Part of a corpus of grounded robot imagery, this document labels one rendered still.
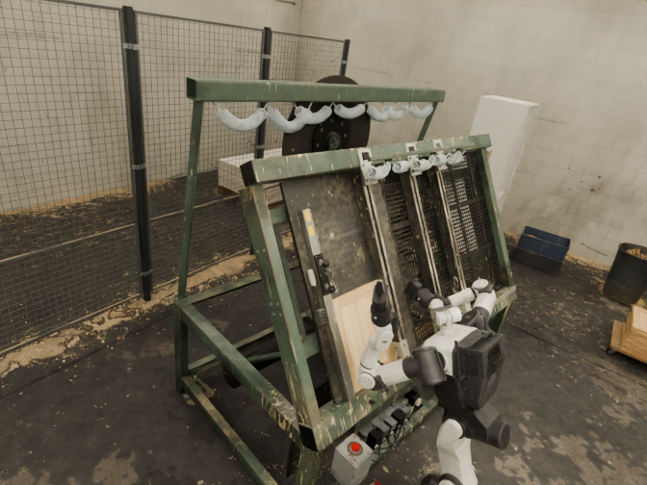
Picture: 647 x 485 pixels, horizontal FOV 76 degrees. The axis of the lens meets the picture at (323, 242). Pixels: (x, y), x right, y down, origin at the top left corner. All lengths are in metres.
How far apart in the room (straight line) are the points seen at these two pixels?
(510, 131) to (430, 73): 2.28
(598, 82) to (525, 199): 1.83
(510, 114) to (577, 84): 1.52
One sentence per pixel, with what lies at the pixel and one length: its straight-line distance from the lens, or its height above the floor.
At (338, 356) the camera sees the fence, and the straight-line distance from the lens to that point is 2.06.
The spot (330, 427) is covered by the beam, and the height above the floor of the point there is 0.86.
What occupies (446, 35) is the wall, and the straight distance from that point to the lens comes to 7.45.
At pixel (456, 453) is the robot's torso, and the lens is 2.22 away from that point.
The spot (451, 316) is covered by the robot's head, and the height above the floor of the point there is 1.43.
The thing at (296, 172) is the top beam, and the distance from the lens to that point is 1.88.
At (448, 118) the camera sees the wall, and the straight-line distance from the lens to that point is 7.38.
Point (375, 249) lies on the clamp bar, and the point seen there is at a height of 1.47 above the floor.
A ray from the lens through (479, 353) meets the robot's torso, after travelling 1.83.
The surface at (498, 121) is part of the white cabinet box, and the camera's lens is 5.71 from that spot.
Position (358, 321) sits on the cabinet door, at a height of 1.17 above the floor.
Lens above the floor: 2.46
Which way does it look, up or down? 26 degrees down
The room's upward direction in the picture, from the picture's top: 9 degrees clockwise
